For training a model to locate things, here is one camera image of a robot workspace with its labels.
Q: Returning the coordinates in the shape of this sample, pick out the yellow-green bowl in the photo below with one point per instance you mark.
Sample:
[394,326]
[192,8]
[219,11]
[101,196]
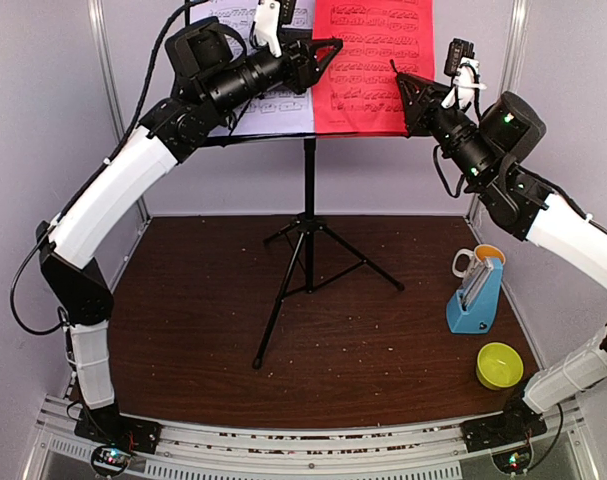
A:
[499,366]

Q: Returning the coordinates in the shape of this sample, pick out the lavender sheet music page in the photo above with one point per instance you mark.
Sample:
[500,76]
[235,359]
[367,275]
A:
[277,112]

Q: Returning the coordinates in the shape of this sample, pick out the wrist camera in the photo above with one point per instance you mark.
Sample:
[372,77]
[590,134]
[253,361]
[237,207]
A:
[269,16]
[464,72]

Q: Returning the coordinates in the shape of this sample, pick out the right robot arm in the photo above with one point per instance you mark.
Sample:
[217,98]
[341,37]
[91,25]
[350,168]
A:
[527,206]

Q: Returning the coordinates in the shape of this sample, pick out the front aluminium rail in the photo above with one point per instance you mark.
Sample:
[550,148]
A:
[427,450]

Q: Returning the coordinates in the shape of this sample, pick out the left aluminium frame post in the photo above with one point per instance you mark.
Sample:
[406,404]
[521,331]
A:
[101,41]

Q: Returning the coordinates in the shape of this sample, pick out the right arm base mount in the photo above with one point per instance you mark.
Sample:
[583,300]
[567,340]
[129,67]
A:
[507,438]

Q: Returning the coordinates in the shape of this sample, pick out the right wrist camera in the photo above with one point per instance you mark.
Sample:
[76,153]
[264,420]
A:
[464,72]

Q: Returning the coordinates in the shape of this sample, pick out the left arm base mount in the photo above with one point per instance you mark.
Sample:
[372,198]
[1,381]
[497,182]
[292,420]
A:
[117,447]

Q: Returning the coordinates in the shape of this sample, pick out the black music stand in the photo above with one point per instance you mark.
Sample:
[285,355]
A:
[300,233]

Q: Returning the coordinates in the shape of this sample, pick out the blue metronome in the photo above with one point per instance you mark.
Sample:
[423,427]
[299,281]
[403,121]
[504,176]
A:
[473,307]

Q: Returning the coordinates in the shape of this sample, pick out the white mug orange inside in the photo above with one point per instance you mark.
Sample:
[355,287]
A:
[475,257]

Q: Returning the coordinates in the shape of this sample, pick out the aluminium frame post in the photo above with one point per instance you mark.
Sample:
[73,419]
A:
[502,33]
[101,41]

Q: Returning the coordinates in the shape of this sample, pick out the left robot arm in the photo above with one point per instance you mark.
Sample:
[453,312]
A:
[215,72]

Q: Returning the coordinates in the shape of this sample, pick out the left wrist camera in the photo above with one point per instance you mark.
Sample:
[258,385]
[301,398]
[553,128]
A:
[269,16]

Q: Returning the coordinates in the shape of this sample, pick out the red sheet music page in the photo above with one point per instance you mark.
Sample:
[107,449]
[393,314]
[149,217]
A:
[358,93]

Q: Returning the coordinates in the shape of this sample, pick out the right aluminium frame post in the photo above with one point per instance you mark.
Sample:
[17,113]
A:
[502,33]

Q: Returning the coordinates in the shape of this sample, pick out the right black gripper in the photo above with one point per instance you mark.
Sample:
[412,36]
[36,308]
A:
[415,113]

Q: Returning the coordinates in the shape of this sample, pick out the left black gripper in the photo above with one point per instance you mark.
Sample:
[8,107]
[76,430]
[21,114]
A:
[304,71]

